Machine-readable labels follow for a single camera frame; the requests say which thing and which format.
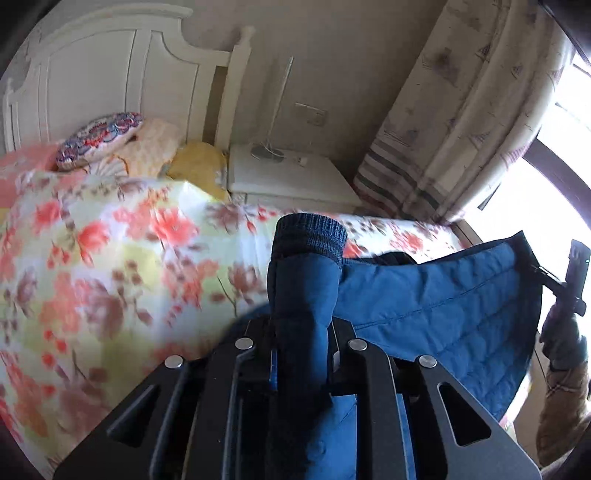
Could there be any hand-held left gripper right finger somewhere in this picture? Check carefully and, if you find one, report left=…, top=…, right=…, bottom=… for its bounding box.
left=328, top=319, right=542, bottom=480

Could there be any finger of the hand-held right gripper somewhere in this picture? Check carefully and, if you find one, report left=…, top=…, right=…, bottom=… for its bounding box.
left=531, top=263, right=572, bottom=302

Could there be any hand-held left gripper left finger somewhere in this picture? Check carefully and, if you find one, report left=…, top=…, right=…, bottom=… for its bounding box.
left=53, top=319, right=279, bottom=480

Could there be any blue quilted puffer jacket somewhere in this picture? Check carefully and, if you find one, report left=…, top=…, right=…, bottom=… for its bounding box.
left=267, top=212, right=544, bottom=480

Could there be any person's right hand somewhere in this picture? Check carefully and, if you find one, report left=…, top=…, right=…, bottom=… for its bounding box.
left=539, top=306, right=583, bottom=371

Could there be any dark framed window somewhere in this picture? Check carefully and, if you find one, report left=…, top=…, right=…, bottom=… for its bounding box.
left=462, top=41, right=591, bottom=324

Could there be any floral quilt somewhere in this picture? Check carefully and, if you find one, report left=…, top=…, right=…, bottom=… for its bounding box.
left=0, top=167, right=468, bottom=480

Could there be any white nightstand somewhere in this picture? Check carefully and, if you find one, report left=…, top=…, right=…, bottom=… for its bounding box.
left=227, top=144, right=363, bottom=211

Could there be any sailboat print curtain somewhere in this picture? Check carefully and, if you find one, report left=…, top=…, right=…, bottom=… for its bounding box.
left=353, top=0, right=574, bottom=228

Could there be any yellow pillow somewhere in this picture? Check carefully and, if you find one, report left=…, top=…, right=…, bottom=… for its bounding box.
left=166, top=142, right=230, bottom=202

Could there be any cream textured pillow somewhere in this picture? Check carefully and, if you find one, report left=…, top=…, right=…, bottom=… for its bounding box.
left=90, top=119, right=186, bottom=180

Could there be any white slim desk lamp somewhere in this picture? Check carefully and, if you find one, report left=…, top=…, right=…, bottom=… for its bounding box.
left=249, top=56, right=297, bottom=162

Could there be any round patterned pillow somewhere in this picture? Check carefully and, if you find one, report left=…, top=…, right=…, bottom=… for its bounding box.
left=55, top=112, right=145, bottom=171

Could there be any pink floral pillowcase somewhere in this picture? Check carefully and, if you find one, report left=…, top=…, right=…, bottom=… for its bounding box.
left=0, top=143, right=61, bottom=209

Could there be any white wooden bed headboard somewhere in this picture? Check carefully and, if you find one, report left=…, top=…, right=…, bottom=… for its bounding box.
left=2, top=4, right=256, bottom=154

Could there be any wall power socket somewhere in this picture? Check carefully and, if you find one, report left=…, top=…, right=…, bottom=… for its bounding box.
left=294, top=102, right=329, bottom=126

